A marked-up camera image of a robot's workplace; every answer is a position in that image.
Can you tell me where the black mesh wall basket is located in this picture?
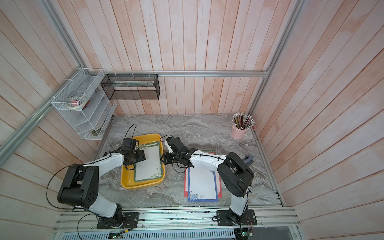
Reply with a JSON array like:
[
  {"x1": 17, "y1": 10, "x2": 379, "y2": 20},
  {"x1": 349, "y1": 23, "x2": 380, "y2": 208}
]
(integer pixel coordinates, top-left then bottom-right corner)
[{"x1": 101, "y1": 73, "x2": 161, "y2": 101}]

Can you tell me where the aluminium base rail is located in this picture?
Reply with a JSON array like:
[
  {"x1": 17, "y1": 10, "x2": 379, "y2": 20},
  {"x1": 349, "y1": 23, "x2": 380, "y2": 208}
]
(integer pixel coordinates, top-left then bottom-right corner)
[{"x1": 53, "y1": 206, "x2": 300, "y2": 233}]

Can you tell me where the yellow plastic storage tray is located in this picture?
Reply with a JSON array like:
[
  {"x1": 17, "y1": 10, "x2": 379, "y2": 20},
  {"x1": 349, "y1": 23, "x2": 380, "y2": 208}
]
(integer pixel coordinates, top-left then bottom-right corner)
[{"x1": 121, "y1": 134, "x2": 166, "y2": 190}]

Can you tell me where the white wire wall shelf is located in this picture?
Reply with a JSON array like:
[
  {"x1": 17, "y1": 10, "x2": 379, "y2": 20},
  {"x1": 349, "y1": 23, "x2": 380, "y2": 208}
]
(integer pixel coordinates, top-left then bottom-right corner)
[{"x1": 52, "y1": 68, "x2": 117, "y2": 140}]

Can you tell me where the grey blue hole punch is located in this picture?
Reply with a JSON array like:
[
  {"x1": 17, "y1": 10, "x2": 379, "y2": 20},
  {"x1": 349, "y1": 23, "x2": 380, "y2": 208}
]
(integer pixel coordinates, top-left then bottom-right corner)
[{"x1": 243, "y1": 155, "x2": 254, "y2": 166}]

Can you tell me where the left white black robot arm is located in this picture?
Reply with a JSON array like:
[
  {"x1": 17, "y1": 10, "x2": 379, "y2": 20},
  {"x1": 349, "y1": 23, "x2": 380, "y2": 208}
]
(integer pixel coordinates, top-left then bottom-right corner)
[{"x1": 58, "y1": 138, "x2": 146, "y2": 230}]

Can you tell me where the horizontal aluminium frame bar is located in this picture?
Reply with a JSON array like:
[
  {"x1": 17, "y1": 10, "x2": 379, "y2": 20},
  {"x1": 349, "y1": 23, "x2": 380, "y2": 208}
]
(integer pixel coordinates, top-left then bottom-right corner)
[{"x1": 102, "y1": 70, "x2": 269, "y2": 78}]

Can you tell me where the tape roll on shelf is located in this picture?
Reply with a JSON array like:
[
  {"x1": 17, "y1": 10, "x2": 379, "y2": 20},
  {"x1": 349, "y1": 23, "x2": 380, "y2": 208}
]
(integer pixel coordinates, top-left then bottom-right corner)
[{"x1": 65, "y1": 96, "x2": 87, "y2": 110}]

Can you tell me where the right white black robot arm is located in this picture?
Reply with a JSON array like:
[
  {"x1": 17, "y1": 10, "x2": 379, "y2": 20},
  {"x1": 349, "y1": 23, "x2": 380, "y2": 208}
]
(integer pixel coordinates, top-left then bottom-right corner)
[{"x1": 161, "y1": 135, "x2": 257, "y2": 227}]

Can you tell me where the pink pencil cup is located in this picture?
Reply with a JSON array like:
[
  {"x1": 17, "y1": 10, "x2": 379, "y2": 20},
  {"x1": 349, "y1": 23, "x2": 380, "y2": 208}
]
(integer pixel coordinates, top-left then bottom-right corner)
[{"x1": 231, "y1": 125, "x2": 248, "y2": 140}]

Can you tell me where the bundle of pencils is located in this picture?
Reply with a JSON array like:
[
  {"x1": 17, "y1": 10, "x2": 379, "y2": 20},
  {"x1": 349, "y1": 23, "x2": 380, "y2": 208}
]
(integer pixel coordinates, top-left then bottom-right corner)
[{"x1": 233, "y1": 113, "x2": 255, "y2": 130}]

